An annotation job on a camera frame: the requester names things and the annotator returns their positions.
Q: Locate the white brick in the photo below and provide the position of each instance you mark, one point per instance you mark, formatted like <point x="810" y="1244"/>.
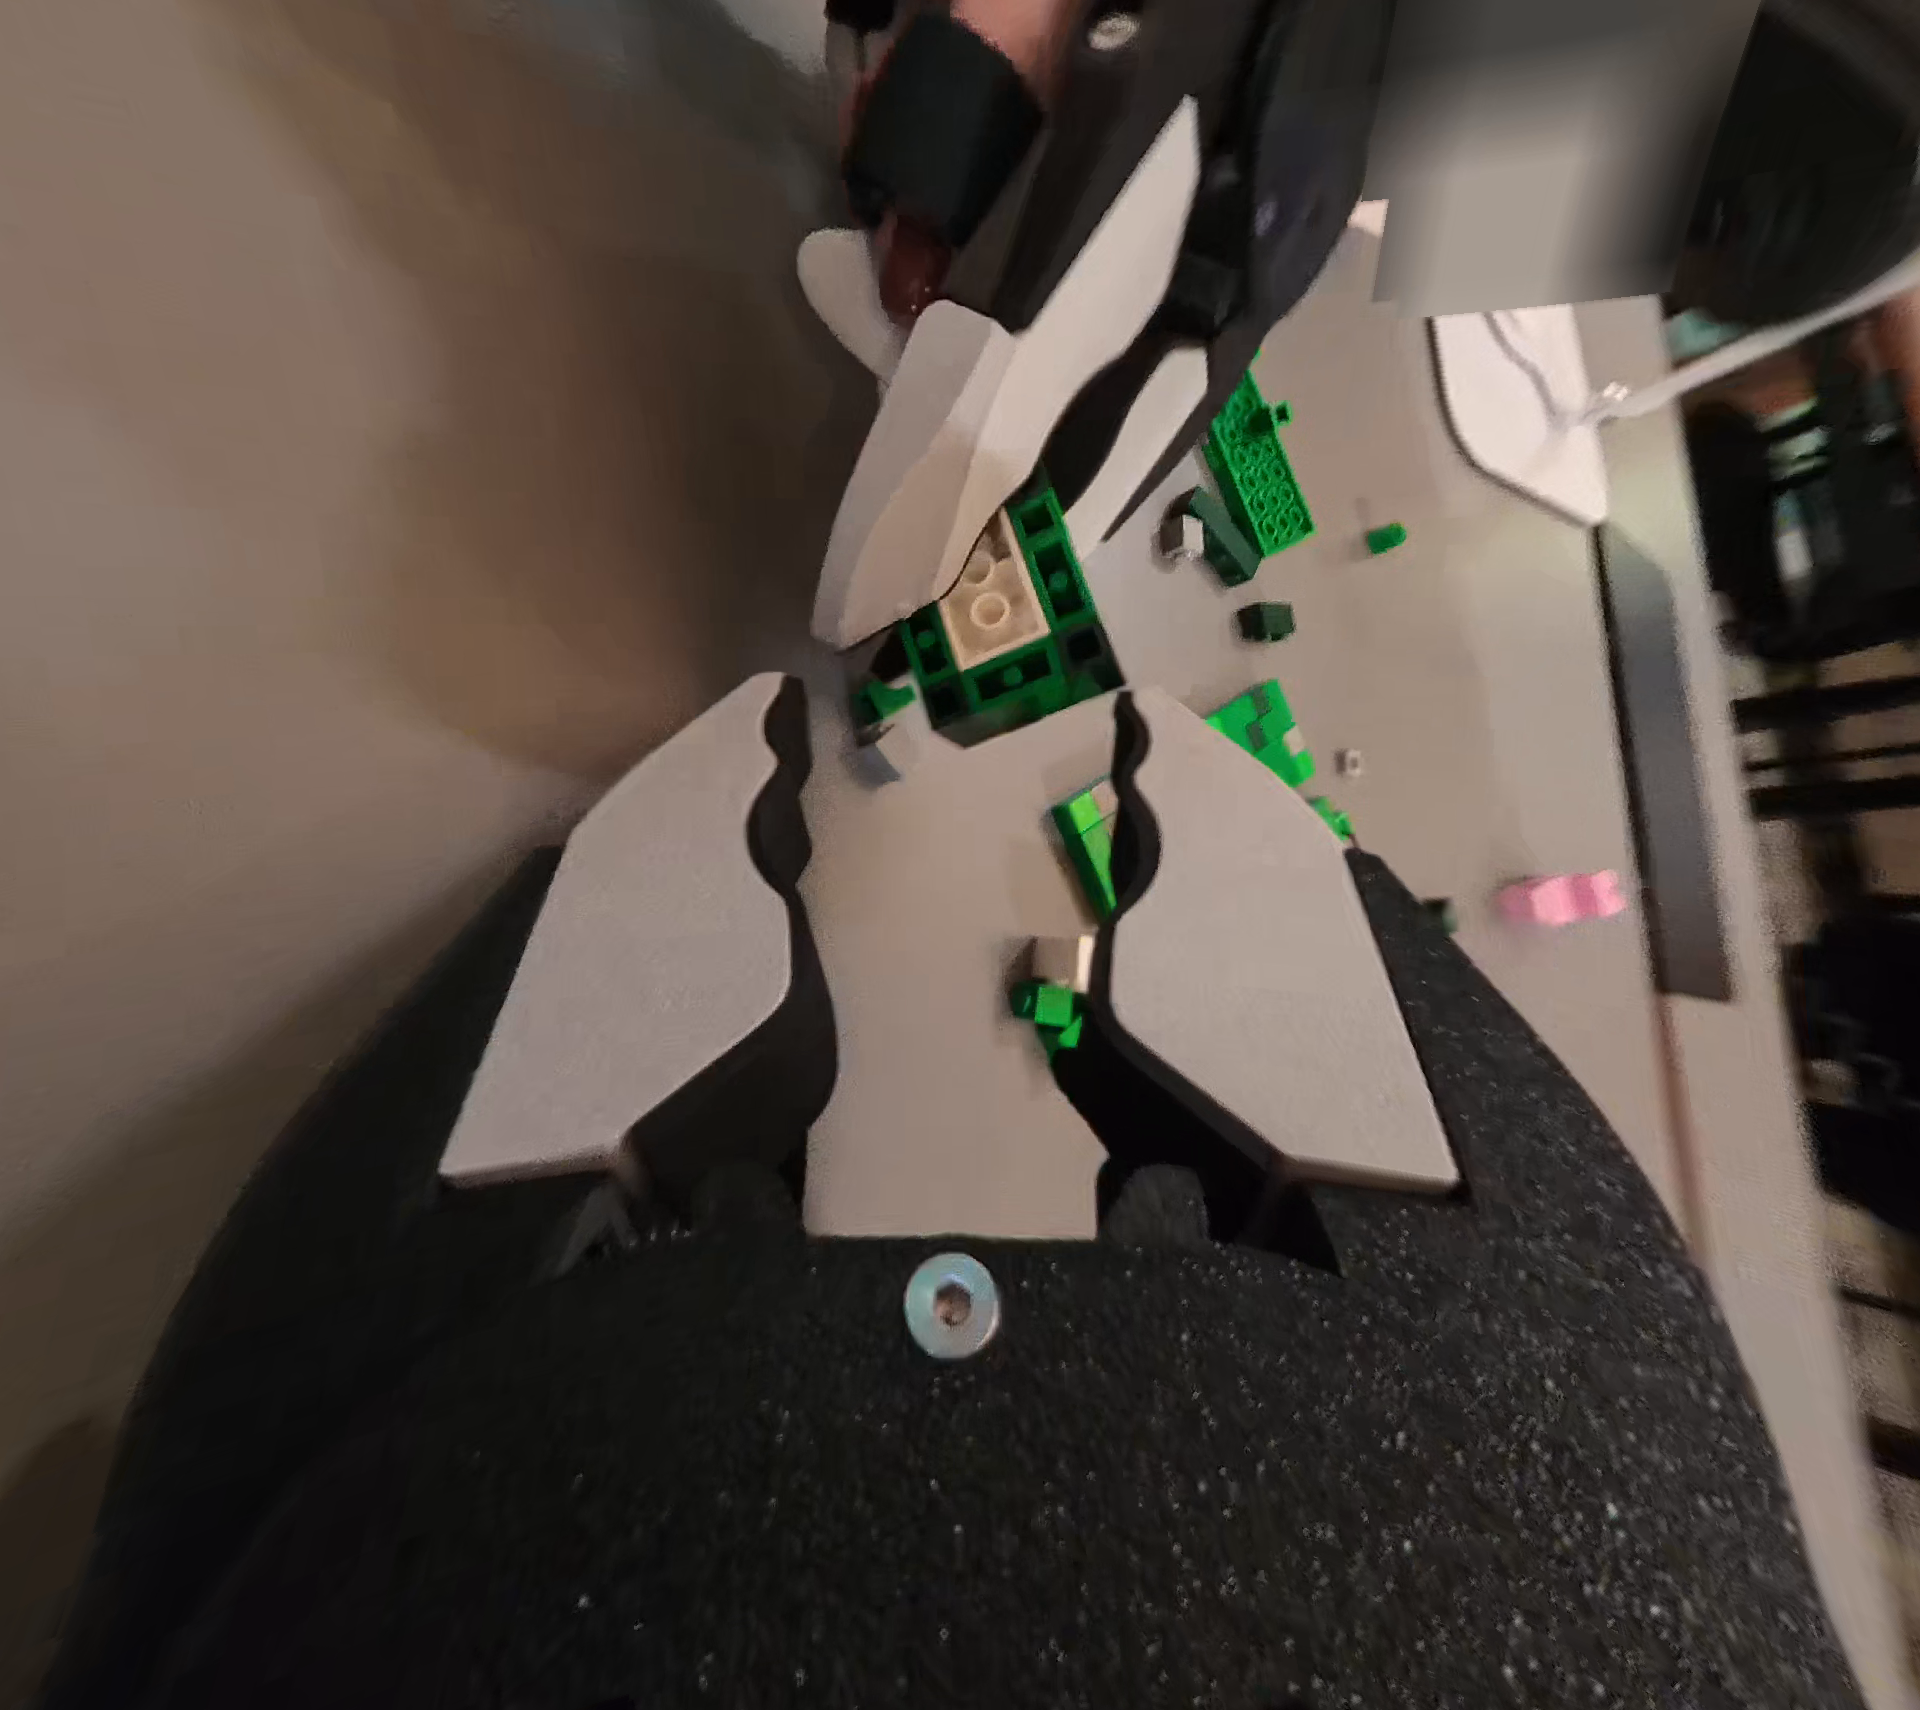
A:
<point x="990" y="612"/>

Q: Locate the green brick assembly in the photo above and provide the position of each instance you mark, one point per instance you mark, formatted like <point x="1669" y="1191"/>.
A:
<point x="1081" y="652"/>

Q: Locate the dark green small brick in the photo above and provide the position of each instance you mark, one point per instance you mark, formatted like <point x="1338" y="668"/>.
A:
<point x="1265" y="620"/>
<point x="1441" y="914"/>

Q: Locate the white desk stand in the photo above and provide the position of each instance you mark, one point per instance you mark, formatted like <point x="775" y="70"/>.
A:
<point x="1515" y="420"/>

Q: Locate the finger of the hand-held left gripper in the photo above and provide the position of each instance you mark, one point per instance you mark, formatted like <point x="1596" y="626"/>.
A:
<point x="939" y="465"/>
<point x="1185" y="428"/>

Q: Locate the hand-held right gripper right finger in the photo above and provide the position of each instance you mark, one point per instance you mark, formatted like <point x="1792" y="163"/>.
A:
<point x="1261" y="991"/>

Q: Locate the black metal rack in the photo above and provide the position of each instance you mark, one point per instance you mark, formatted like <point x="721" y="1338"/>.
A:
<point x="1844" y="751"/>

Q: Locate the light grey small brick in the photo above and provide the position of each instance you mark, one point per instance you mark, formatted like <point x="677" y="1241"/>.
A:
<point x="1062" y="961"/>

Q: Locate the black desk rail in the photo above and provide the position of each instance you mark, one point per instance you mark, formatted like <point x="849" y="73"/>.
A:
<point x="1659" y="765"/>

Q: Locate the green plate with round holes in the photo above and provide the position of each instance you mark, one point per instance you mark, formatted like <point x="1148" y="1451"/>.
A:
<point x="1261" y="472"/>

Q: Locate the pink brick pig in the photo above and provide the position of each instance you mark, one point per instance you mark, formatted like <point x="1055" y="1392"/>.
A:
<point x="1560" y="901"/>

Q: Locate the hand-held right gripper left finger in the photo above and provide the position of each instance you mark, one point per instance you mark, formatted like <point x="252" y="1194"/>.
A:
<point x="644" y="961"/>

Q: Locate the green tiled brick panel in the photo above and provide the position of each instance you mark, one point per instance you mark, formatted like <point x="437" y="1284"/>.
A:
<point x="1257" y="720"/>

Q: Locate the dark green long brick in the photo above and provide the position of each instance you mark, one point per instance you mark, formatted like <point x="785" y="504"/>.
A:
<point x="1231" y="555"/>

